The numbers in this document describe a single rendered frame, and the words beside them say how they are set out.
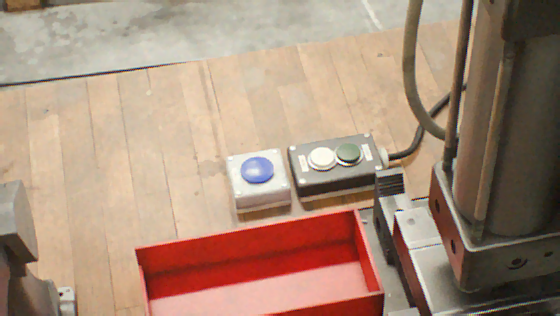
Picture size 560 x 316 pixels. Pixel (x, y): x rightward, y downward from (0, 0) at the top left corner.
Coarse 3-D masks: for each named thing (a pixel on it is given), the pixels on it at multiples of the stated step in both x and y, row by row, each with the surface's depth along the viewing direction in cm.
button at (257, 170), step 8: (248, 160) 129; (256, 160) 129; (264, 160) 129; (240, 168) 128; (248, 168) 128; (256, 168) 128; (264, 168) 128; (272, 168) 128; (248, 176) 127; (256, 176) 127; (264, 176) 127
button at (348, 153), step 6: (342, 144) 130; (348, 144) 130; (354, 144) 130; (342, 150) 129; (348, 150) 129; (354, 150) 129; (342, 156) 129; (348, 156) 129; (354, 156) 129; (348, 162) 128
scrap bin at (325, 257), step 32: (256, 224) 119; (288, 224) 120; (320, 224) 121; (352, 224) 122; (160, 256) 119; (192, 256) 121; (224, 256) 122; (256, 256) 123; (288, 256) 123; (320, 256) 123; (352, 256) 123; (160, 288) 121; (192, 288) 121; (224, 288) 121; (256, 288) 120; (288, 288) 120; (320, 288) 120; (352, 288) 120
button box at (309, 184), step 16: (448, 96) 139; (432, 112) 137; (304, 144) 131; (320, 144) 131; (336, 144) 131; (368, 144) 131; (416, 144) 133; (288, 160) 132; (304, 160) 129; (336, 160) 129; (368, 160) 129; (384, 160) 130; (304, 176) 128; (320, 176) 128; (336, 176) 128; (352, 176) 128; (368, 176) 128; (304, 192) 128; (320, 192) 128; (336, 192) 129; (352, 192) 130
